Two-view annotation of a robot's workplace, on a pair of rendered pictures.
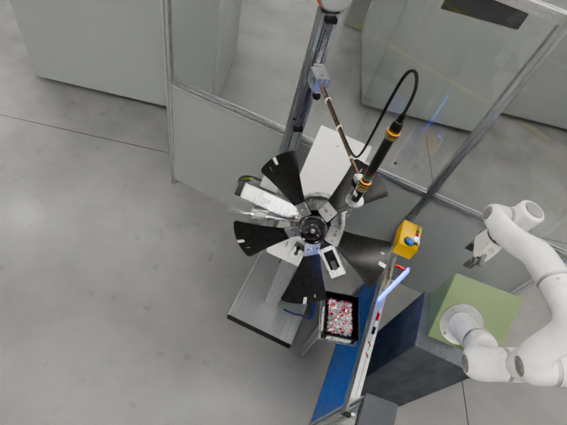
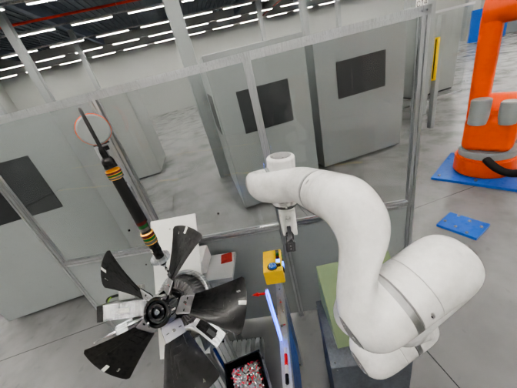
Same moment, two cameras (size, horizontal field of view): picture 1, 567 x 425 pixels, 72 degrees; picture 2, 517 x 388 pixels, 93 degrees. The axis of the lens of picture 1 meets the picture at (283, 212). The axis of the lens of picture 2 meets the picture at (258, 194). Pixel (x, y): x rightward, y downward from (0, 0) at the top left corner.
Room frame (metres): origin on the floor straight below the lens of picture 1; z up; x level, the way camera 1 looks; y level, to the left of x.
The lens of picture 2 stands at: (0.27, -0.65, 1.99)
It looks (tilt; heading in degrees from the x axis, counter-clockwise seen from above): 28 degrees down; 0
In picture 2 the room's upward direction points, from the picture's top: 14 degrees counter-clockwise
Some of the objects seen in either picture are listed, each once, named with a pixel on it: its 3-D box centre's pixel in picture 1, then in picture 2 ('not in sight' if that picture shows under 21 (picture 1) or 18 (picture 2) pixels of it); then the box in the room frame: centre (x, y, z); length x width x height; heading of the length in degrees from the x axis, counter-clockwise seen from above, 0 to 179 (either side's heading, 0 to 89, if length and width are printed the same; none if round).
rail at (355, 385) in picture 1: (373, 321); (287, 366); (0.87, -0.59, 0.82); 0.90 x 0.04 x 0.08; 173
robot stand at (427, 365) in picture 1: (406, 357); (360, 381); (0.90, -0.93, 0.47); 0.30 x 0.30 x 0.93; 83
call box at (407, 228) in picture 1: (406, 239); (274, 267); (1.26, -0.64, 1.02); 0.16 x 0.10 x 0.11; 173
